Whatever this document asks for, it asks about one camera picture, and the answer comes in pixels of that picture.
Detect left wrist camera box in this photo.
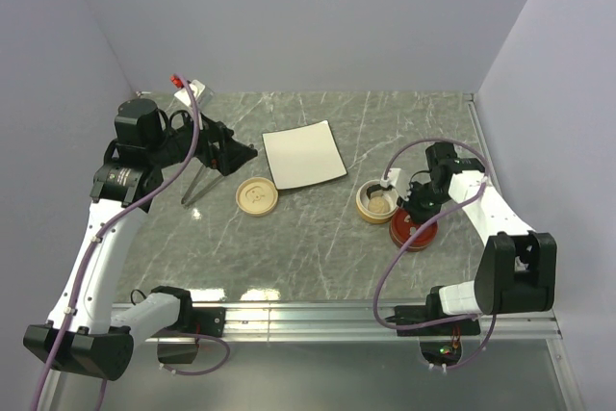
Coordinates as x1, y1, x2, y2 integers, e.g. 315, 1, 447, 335
115, 98, 165, 149

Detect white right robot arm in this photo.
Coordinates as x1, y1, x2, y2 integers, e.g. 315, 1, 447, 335
379, 138, 557, 334

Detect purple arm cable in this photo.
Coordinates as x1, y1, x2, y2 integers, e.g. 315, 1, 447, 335
373, 138, 500, 370
31, 73, 232, 411

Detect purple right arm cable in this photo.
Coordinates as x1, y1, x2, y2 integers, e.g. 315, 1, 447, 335
373, 138, 500, 370

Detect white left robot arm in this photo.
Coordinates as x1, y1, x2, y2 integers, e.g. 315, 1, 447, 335
23, 96, 258, 381

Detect salmon sushi roll toy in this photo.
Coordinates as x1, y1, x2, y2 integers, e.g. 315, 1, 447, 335
366, 184, 382, 198

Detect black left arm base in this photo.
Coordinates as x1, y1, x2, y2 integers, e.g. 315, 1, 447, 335
129, 288, 227, 367

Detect white square plate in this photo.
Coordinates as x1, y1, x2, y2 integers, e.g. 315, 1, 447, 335
262, 120, 347, 190

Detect beige white-lined bowl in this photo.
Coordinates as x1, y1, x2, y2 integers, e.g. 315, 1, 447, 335
355, 180, 398, 224

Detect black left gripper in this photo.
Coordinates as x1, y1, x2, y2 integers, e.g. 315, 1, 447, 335
149, 105, 257, 175

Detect beige round lid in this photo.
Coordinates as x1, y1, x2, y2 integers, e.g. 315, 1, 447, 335
236, 177, 278, 217

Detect steel-lined red bowl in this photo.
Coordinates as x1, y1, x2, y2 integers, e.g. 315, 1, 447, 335
390, 233, 436, 252

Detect red round lid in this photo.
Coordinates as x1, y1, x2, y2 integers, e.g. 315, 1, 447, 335
389, 206, 440, 248

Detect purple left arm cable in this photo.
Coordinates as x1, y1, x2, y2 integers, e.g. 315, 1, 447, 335
31, 73, 232, 411

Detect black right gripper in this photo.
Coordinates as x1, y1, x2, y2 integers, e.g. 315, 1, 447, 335
397, 180, 452, 226

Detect steamed bun toy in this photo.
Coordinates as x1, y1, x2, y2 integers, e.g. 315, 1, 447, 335
367, 195, 391, 215

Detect metal food tongs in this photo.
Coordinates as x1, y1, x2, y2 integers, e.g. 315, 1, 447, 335
180, 143, 256, 208

